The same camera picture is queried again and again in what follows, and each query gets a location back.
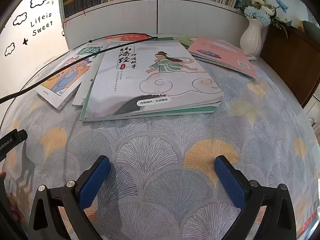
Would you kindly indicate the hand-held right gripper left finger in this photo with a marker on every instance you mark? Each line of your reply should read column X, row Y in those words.
column 96, row 180

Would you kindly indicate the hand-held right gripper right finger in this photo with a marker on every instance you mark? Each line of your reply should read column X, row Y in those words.
column 230, row 182

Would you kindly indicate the green book clock cover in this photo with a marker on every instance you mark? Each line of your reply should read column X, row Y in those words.
column 83, row 115

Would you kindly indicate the white storybook green-robed girl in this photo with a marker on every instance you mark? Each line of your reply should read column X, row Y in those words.
column 160, row 85

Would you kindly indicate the pink book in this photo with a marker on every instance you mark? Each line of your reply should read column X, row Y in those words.
column 220, row 52

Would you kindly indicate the book with blue-robed old man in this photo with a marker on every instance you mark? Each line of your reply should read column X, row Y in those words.
column 65, row 77

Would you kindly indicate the white book green title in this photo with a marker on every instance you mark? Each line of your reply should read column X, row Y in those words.
column 82, row 92

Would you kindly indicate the dark wooden cabinet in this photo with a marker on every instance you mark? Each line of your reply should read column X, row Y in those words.
column 287, row 60

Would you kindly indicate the white ribbed vase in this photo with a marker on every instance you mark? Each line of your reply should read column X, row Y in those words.
column 251, row 40

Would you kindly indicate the red book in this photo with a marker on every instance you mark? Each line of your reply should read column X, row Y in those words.
column 125, row 37

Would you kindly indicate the blue and white artificial flowers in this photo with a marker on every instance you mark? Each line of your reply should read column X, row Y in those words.
column 257, row 15

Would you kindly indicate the dark green rounded object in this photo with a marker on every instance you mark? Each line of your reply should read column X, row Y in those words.
column 312, row 31

